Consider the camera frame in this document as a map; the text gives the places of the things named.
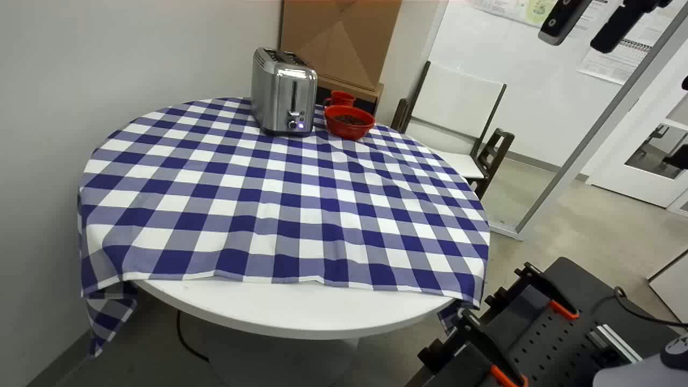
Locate silver two-slot toaster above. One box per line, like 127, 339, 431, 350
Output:
248, 46, 319, 138

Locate red bowl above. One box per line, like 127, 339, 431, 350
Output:
323, 104, 376, 141

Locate brown coffee beans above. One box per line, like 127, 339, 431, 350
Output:
329, 108, 372, 124

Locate blue white checkered tablecloth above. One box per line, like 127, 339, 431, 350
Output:
74, 95, 491, 361

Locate small red cup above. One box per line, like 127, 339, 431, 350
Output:
327, 89, 356, 109

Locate white round table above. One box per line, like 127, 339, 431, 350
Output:
130, 277, 460, 345

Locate brown cardboard box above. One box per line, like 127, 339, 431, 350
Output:
278, 0, 403, 104

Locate black clamp orange tip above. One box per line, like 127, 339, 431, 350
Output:
416, 314, 532, 387
482, 261, 582, 324

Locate black flat mounted device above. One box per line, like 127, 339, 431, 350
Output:
536, 0, 595, 48

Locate white door with window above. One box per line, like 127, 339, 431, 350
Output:
582, 41, 688, 218

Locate dark frame white chair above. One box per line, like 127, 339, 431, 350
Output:
389, 58, 515, 199

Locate black cable under table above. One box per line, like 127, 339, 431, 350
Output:
173, 307, 211, 363

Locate white paper wall notice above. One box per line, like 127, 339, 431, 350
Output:
471, 0, 557, 31

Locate grey aluminium post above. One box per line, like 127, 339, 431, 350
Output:
490, 2, 688, 244

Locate thin black platform cable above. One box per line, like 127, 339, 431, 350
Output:
587, 287, 683, 335

